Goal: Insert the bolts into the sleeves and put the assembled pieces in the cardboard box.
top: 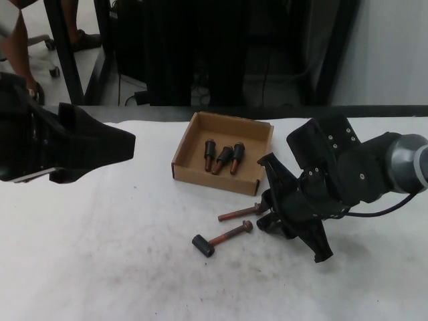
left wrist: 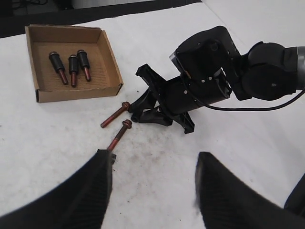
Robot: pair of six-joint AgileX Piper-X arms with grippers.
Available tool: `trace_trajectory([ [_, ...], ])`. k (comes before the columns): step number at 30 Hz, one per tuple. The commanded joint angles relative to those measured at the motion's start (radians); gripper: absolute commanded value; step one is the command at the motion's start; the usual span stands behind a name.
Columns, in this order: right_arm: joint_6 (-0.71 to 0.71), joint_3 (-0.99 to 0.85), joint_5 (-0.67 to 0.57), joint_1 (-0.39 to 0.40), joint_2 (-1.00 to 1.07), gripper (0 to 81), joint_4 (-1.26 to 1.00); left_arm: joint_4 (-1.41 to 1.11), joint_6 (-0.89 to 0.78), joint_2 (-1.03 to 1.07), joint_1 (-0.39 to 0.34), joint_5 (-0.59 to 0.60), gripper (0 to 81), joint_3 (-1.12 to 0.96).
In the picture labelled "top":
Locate person's legs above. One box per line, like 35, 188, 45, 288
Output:
5, 0, 102, 101

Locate copper-coloured bolt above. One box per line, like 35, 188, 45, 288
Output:
217, 203, 262, 223
209, 220, 256, 247

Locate cardboard box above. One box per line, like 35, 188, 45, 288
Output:
171, 111, 274, 197

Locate bolt in black sleeve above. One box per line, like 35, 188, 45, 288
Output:
204, 138, 217, 172
210, 145, 234, 176
229, 142, 245, 175

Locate office chair base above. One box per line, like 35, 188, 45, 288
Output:
25, 33, 62, 78

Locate black cable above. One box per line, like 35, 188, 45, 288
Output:
346, 191, 423, 219

